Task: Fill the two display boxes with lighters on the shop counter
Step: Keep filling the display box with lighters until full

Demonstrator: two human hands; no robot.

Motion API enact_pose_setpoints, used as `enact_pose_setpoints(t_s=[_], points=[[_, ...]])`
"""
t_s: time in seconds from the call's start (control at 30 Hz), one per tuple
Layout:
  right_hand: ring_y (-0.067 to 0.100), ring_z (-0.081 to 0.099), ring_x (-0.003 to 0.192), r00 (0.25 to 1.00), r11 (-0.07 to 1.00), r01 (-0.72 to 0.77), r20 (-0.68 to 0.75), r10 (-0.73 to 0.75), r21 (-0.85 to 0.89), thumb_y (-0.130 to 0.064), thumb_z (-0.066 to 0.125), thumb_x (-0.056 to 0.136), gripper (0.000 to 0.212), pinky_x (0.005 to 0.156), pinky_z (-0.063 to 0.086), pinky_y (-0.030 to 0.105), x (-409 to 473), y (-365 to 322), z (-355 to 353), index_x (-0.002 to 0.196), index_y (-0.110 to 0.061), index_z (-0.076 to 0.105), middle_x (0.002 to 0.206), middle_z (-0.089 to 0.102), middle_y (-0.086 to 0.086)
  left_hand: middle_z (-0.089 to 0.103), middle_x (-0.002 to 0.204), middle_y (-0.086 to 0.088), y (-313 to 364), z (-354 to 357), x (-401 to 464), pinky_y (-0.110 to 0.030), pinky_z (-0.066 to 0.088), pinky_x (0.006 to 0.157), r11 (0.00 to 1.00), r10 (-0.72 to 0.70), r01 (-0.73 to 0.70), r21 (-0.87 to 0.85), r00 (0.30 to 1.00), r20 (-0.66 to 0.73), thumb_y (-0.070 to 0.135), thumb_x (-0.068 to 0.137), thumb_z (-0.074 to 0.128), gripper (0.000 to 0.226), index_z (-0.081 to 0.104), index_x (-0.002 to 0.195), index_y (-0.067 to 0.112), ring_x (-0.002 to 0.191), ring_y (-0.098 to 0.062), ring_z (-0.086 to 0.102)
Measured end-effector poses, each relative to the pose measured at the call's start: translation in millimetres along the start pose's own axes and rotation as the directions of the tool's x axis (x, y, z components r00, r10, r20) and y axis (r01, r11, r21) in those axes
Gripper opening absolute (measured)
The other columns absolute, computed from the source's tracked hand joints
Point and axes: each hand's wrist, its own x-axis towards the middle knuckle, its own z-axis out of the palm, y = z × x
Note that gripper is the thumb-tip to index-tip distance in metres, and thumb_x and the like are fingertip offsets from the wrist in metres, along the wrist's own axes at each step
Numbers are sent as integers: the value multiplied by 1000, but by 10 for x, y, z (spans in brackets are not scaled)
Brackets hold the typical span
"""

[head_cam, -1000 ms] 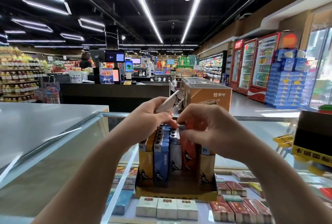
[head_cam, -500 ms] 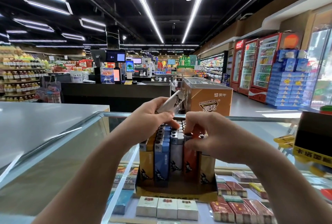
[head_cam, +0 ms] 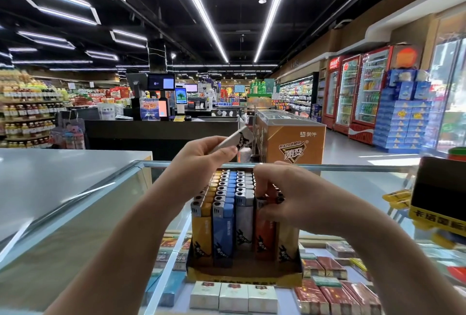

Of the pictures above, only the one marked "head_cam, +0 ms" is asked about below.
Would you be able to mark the grey white patterned lighter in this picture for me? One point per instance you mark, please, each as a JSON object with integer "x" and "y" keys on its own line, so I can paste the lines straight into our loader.
{"x": 237, "y": 138}

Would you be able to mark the red green container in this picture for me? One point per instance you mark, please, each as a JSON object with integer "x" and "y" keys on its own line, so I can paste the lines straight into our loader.
{"x": 457, "y": 154}

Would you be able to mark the person's right hand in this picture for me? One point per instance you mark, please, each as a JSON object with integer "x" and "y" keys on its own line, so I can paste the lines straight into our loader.
{"x": 306, "y": 198}

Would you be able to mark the red drink fridge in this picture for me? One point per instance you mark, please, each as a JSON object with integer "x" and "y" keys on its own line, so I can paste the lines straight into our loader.
{"x": 370, "y": 96}
{"x": 331, "y": 92}
{"x": 347, "y": 94}

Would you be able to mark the small checkout screen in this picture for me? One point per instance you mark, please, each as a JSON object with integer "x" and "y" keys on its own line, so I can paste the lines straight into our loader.
{"x": 181, "y": 95}

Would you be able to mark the long ceiling light strip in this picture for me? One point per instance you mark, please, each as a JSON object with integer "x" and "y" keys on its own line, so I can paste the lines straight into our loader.
{"x": 200, "y": 11}
{"x": 274, "y": 11}

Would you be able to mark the brown cardboard carton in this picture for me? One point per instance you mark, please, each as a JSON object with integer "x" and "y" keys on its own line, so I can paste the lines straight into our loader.
{"x": 298, "y": 143}

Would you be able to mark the blue poster screen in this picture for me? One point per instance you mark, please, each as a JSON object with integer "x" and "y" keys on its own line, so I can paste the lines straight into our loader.
{"x": 150, "y": 108}

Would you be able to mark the glass entrance doors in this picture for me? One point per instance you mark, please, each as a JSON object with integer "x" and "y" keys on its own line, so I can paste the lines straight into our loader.
{"x": 450, "y": 85}

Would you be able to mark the row of blue lighters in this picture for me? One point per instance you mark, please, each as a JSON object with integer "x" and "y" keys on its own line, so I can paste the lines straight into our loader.
{"x": 223, "y": 234}

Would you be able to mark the person's right forearm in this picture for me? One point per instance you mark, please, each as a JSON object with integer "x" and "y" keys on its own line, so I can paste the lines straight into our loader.
{"x": 393, "y": 267}

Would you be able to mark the black checkout counter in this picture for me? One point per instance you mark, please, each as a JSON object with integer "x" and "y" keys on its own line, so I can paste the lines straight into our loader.
{"x": 145, "y": 136}

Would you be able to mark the row of tan lighters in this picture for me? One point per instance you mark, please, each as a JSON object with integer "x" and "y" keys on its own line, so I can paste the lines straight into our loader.
{"x": 287, "y": 245}

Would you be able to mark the black yellow display box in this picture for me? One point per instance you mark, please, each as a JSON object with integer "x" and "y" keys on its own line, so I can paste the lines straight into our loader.
{"x": 440, "y": 187}

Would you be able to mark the orange round sign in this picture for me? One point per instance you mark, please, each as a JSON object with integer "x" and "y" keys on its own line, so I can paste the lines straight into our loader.
{"x": 406, "y": 57}

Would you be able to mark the blue yellow lighter display box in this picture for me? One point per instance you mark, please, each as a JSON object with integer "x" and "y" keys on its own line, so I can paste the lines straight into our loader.
{"x": 244, "y": 271}

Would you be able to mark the grocery rack with bottles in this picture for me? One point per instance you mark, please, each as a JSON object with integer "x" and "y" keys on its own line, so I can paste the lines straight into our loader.
{"x": 29, "y": 107}

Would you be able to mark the row of red brown lighters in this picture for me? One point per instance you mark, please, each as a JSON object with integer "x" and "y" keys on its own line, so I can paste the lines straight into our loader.
{"x": 264, "y": 234}

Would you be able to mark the row of yellow lighters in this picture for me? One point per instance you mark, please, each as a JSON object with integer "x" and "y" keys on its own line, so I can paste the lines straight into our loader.
{"x": 202, "y": 238}

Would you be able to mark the open refrigerated chiller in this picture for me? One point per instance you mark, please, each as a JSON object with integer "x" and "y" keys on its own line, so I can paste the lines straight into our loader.
{"x": 297, "y": 96}

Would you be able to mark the stack of blue cartons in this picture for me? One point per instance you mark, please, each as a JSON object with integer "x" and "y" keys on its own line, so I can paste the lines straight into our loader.
{"x": 402, "y": 114}

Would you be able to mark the row of grey white lighters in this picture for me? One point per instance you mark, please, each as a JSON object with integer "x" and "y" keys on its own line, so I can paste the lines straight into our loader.
{"x": 244, "y": 227}

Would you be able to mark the black checkout monitor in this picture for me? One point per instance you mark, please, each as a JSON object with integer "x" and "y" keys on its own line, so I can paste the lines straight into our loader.
{"x": 161, "y": 81}

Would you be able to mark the hanging plastic bags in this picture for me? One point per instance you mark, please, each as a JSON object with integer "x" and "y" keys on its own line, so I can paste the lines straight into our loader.
{"x": 68, "y": 135}

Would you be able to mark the person's left hand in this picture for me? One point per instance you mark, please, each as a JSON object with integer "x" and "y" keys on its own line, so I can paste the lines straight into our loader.
{"x": 193, "y": 173}

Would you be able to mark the row of cigarette packs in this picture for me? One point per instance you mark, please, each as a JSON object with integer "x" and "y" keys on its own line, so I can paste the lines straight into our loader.
{"x": 233, "y": 296}

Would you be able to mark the person's left forearm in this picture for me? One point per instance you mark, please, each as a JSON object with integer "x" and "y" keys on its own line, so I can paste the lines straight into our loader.
{"x": 116, "y": 264}

